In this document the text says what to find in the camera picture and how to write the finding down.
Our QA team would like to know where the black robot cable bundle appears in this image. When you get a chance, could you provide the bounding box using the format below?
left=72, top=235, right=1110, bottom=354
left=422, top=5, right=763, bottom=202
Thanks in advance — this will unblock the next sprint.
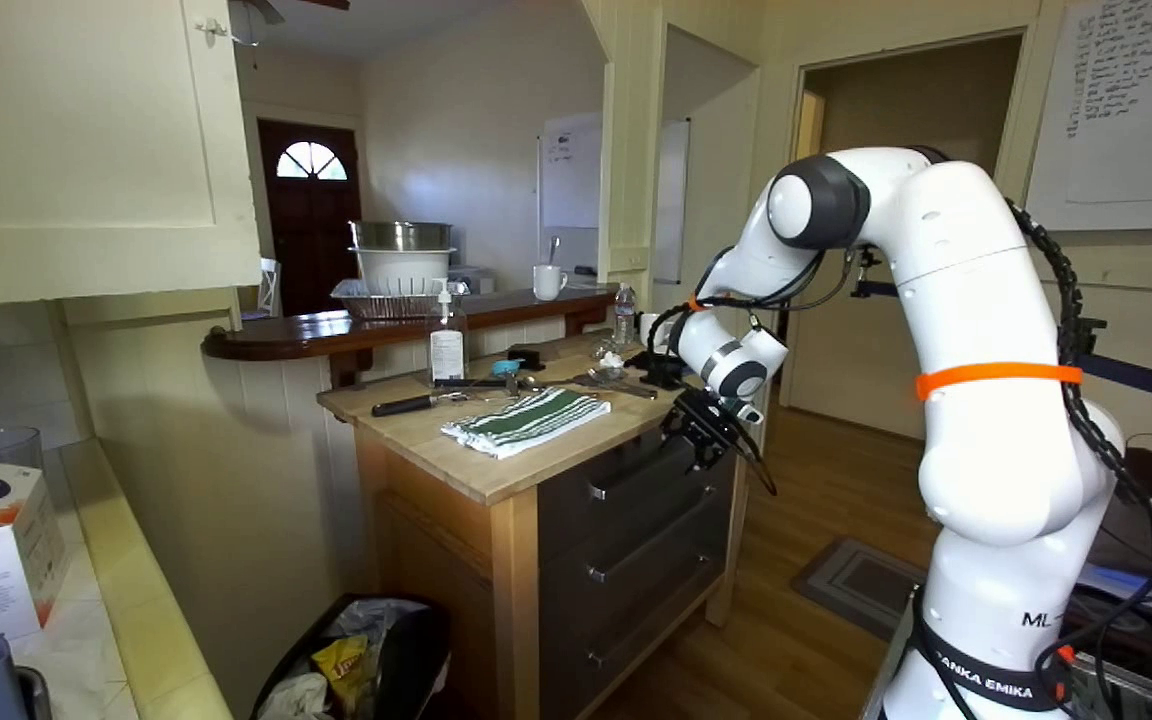
left=1008, top=197, right=1152, bottom=720

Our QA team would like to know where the clear plastic bottle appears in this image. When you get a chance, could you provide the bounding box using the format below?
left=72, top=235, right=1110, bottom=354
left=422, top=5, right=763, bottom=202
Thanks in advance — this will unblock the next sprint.
left=607, top=283, right=640, bottom=359

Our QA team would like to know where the black handled knife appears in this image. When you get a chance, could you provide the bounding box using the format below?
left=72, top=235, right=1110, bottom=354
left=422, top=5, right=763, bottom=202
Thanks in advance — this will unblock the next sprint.
left=368, top=384, right=472, bottom=420

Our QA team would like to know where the white mug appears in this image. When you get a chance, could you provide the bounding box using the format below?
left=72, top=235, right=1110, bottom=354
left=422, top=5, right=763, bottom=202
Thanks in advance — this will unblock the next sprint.
left=526, top=259, right=570, bottom=304

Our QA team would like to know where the wooden kitchen island cabinet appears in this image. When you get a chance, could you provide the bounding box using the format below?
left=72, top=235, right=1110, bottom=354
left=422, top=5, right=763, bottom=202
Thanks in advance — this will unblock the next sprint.
left=314, top=332, right=751, bottom=720

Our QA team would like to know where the white handwritten wall paper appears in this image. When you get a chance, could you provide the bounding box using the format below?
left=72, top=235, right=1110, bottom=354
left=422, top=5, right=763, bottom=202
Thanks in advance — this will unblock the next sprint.
left=1023, top=0, right=1152, bottom=235

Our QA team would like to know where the green striped white cloth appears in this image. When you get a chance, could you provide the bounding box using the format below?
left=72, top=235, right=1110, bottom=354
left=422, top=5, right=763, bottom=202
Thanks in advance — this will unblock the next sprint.
left=438, top=384, right=615, bottom=464

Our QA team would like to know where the white soap pump bottle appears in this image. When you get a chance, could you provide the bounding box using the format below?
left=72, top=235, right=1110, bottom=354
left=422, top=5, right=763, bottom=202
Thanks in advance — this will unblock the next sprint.
left=428, top=281, right=468, bottom=386

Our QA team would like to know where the cream wall cabinet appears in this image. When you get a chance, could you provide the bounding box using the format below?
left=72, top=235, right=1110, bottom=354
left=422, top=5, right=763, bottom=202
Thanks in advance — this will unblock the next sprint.
left=0, top=0, right=267, bottom=313

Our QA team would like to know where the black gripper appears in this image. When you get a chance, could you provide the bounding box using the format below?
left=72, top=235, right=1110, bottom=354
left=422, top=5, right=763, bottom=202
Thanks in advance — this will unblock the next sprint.
left=665, top=384, right=779, bottom=500

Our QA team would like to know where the white dish rack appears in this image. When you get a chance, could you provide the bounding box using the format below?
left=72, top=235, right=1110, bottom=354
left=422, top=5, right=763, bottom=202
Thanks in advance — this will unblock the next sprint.
left=343, top=217, right=463, bottom=298

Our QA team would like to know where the white wall board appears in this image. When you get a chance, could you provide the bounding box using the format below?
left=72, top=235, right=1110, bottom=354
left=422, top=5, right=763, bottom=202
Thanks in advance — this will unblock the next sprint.
left=534, top=113, right=607, bottom=235

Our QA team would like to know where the dark door with arched window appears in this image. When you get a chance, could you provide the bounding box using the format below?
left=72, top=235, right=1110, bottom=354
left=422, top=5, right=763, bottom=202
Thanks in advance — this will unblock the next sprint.
left=256, top=115, right=368, bottom=320

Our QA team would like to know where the black trash bin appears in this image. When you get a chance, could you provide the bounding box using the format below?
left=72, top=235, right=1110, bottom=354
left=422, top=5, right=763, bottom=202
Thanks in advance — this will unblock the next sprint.
left=248, top=591, right=457, bottom=720

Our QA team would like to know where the dark wood bar counter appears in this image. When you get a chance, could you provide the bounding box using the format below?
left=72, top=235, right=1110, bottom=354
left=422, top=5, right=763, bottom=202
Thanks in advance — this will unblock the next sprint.
left=194, top=283, right=615, bottom=392

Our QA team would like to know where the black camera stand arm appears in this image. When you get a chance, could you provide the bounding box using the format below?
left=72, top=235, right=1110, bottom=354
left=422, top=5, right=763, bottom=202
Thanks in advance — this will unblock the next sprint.
left=852, top=271, right=902, bottom=304

